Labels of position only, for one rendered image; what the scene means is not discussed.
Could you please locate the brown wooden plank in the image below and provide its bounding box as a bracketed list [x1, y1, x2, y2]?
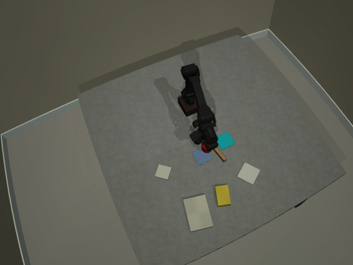
[213, 148, 227, 162]

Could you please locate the yellow rectangular block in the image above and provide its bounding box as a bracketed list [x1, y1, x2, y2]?
[215, 185, 231, 207]

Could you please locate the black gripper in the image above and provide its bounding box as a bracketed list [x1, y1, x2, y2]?
[192, 119, 218, 151]

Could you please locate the red cup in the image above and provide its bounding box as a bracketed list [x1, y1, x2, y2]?
[201, 142, 212, 153]

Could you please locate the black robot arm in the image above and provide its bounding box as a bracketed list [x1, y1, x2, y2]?
[181, 63, 218, 145]

